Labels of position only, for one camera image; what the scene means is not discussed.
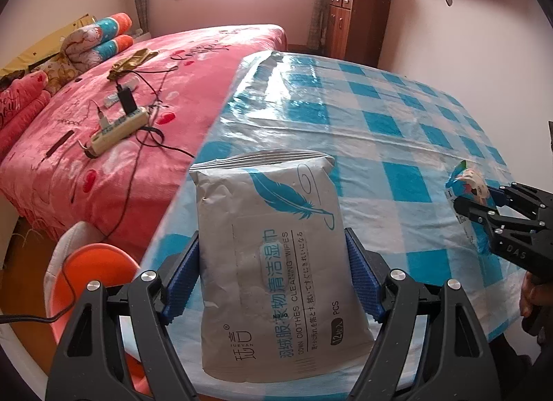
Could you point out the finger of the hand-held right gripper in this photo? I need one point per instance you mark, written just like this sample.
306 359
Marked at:
501 197
473 208

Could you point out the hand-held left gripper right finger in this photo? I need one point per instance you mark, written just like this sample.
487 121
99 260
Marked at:
363 280

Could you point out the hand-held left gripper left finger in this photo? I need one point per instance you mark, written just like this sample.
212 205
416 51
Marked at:
183 284

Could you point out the small colourful snack wrapper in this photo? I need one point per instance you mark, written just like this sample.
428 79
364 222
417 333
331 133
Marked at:
466 180

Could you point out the large white powder bag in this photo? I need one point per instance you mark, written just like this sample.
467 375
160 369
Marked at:
281 262

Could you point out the orange plastic bin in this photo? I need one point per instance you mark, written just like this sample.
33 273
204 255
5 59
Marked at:
95 280

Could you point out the person's right hand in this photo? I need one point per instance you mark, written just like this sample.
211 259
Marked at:
531 295

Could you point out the white plastic bin liner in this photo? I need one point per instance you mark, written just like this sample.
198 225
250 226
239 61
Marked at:
65 245

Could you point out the blue checkered tablecloth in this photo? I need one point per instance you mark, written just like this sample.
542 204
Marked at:
367 124

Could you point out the white power strip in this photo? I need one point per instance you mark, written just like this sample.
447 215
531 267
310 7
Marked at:
119 131

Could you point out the white round surface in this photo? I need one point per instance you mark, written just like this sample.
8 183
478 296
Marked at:
21 349

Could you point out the white usb plug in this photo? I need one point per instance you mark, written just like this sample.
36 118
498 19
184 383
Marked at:
102 119

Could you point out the dark thin stick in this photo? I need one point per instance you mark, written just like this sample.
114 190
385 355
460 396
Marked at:
60 142

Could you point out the black charger plug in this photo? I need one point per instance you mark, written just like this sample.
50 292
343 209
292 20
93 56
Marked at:
126 100

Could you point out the brown wooden cabinet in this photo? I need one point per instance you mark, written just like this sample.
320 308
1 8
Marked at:
358 25

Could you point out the gold brown cloth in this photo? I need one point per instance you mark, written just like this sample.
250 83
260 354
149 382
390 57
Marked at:
131 63

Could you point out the pink lettered folded blanket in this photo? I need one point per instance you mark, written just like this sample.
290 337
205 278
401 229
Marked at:
19 111

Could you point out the beige floral pillow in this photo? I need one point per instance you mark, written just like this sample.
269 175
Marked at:
58 72

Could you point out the folded teal orange quilt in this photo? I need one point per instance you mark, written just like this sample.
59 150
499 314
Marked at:
99 40

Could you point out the dark cloth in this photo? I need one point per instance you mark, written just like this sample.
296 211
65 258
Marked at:
11 77

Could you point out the yellow headboard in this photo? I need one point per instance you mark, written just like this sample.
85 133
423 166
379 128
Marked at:
43 44

